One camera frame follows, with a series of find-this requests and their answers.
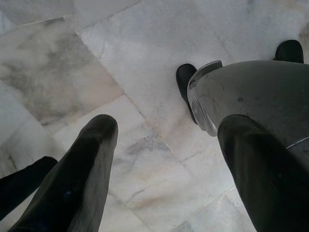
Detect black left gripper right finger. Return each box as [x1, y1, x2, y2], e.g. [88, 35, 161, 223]
[217, 114, 309, 232]

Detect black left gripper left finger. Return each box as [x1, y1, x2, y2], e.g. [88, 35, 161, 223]
[7, 114, 119, 232]

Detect black shirt with green logo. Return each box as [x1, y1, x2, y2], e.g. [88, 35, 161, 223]
[0, 156, 58, 218]

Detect black robot right foot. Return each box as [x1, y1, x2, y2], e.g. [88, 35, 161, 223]
[273, 40, 304, 64]

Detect black robot foot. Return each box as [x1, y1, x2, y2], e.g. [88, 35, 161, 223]
[273, 40, 304, 64]
[175, 63, 197, 119]

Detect black robot left foot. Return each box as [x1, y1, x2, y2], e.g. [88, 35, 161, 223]
[175, 63, 197, 119]

